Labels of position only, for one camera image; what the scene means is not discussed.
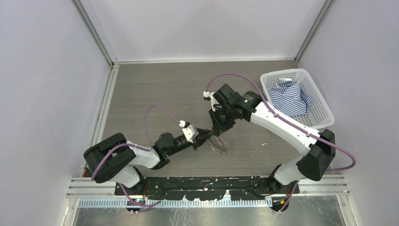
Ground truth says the white plastic basket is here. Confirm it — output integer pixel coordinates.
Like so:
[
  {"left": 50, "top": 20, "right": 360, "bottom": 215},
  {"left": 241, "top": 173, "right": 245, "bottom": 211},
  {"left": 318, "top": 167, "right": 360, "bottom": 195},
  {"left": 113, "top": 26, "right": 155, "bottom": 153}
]
[{"left": 260, "top": 69, "right": 335, "bottom": 129}]

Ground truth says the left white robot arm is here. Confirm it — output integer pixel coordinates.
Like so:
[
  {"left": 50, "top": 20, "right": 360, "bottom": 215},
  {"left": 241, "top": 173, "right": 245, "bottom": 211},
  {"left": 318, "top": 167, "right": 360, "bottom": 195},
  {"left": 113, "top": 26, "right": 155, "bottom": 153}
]
[{"left": 83, "top": 126, "right": 213, "bottom": 195}]

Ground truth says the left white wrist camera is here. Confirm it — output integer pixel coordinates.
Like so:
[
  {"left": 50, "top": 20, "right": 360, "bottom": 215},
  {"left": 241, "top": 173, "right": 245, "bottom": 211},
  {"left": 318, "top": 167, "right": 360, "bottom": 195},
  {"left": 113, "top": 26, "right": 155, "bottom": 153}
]
[{"left": 179, "top": 120, "right": 199, "bottom": 143}]

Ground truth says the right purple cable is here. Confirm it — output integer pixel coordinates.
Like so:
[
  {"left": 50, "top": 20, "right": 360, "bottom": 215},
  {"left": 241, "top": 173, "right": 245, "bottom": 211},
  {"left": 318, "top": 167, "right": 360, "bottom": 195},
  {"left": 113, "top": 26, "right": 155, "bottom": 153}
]
[{"left": 203, "top": 73, "right": 357, "bottom": 173}]

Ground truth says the blue striped shirt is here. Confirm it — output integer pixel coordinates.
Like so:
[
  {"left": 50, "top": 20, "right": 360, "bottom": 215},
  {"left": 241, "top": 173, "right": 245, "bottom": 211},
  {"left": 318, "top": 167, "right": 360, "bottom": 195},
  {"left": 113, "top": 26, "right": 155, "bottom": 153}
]
[{"left": 268, "top": 78, "right": 312, "bottom": 117}]

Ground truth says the numbered metal key ring disc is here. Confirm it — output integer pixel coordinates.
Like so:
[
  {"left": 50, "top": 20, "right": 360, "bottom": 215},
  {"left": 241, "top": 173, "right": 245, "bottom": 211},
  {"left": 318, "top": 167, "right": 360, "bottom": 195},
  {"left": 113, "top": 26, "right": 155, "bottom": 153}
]
[{"left": 207, "top": 136, "right": 229, "bottom": 154}]

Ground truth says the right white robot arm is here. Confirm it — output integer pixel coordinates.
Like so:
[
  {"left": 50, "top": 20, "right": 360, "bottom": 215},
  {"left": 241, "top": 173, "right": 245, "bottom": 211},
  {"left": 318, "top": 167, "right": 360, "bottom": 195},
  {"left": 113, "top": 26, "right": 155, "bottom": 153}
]
[{"left": 203, "top": 84, "right": 335, "bottom": 193}]

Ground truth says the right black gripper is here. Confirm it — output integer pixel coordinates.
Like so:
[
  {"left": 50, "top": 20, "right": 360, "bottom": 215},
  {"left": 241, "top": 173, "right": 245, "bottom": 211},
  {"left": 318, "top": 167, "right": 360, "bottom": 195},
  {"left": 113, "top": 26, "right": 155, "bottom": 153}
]
[{"left": 208, "top": 105, "right": 236, "bottom": 136}]

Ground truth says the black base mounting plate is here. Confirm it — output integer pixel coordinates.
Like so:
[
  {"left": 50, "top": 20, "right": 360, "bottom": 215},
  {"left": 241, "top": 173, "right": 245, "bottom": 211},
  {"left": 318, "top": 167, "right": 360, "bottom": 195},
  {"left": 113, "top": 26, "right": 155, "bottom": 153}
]
[{"left": 125, "top": 176, "right": 300, "bottom": 201}]

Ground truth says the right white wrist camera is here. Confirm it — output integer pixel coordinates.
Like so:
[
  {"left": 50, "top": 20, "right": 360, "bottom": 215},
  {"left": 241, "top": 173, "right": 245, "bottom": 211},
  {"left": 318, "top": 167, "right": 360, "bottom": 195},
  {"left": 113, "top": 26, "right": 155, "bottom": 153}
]
[{"left": 203, "top": 91, "right": 219, "bottom": 112}]

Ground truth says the aluminium frame rail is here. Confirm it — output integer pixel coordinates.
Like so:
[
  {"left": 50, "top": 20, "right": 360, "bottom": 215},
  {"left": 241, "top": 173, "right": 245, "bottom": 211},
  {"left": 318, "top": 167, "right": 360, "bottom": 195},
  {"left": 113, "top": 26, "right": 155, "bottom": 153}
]
[{"left": 60, "top": 60, "right": 120, "bottom": 226}]

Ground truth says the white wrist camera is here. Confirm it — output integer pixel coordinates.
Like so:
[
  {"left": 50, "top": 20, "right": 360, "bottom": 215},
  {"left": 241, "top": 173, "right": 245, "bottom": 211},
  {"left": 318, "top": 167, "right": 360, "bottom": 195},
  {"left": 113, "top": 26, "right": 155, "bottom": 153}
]
[
  {"left": 203, "top": 91, "right": 219, "bottom": 112},
  {"left": 179, "top": 120, "right": 199, "bottom": 143}
]

